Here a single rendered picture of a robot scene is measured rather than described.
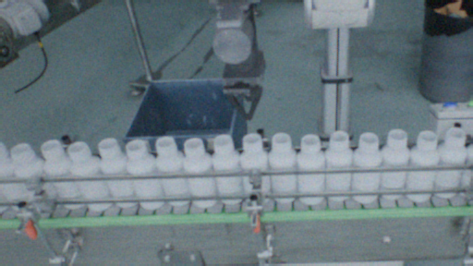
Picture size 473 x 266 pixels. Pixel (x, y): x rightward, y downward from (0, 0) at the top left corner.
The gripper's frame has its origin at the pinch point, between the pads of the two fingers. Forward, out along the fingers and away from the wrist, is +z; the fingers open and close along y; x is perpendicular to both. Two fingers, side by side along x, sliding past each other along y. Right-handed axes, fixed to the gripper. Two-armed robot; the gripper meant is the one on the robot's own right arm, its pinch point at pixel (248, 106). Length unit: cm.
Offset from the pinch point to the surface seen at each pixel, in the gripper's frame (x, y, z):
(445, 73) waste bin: 100, -175, 96
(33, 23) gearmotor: -102, -106, 25
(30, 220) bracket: -44.0, 10.3, 18.3
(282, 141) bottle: 5.6, -2.9, 10.9
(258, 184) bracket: 0.6, 4.8, 15.6
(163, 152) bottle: -18.3, 0.5, 10.2
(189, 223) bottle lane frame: -15.4, 4.3, 27.0
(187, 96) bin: -30, -61, 35
